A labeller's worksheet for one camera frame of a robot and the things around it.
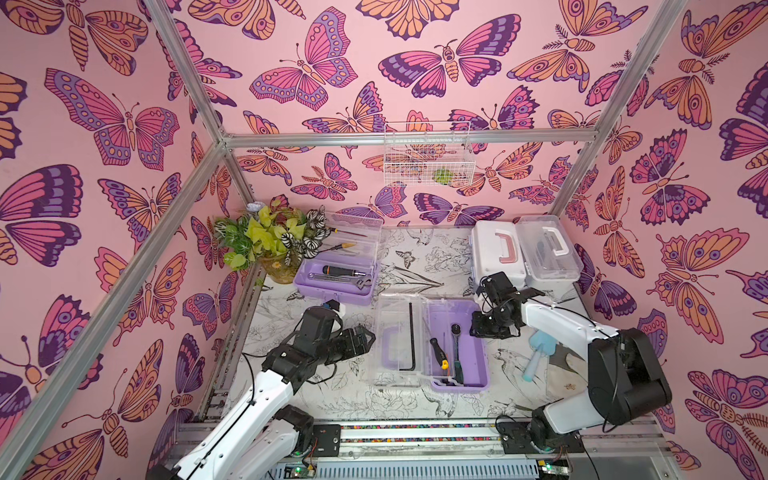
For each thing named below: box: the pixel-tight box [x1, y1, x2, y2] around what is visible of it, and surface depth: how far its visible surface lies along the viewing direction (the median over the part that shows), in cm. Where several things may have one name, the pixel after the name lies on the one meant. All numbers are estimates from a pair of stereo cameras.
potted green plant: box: [214, 194, 332, 284], surface depth 89 cm
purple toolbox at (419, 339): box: [371, 293, 489, 392], surface depth 87 cm
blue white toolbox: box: [470, 220, 527, 289], surface depth 101 cm
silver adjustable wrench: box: [308, 272, 372, 291], surface depth 108 cm
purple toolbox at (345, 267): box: [293, 212, 384, 306], surface depth 108 cm
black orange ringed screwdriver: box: [322, 265, 366, 276], surface depth 108 cm
